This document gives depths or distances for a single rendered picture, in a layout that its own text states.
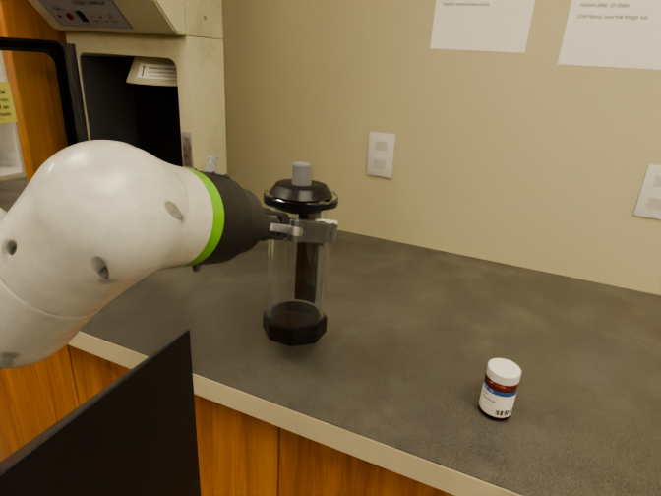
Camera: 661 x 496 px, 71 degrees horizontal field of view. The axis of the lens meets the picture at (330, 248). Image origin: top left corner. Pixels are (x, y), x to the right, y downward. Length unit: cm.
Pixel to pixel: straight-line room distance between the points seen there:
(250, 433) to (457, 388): 33
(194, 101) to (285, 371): 55
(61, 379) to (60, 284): 71
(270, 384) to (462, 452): 28
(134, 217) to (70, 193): 4
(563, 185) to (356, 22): 63
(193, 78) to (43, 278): 67
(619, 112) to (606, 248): 30
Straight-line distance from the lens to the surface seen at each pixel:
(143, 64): 108
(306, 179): 65
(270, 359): 75
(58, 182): 35
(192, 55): 98
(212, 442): 86
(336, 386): 71
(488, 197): 121
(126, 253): 35
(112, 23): 103
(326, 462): 74
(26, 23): 121
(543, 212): 121
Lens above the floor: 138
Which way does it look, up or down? 22 degrees down
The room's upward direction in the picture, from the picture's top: 3 degrees clockwise
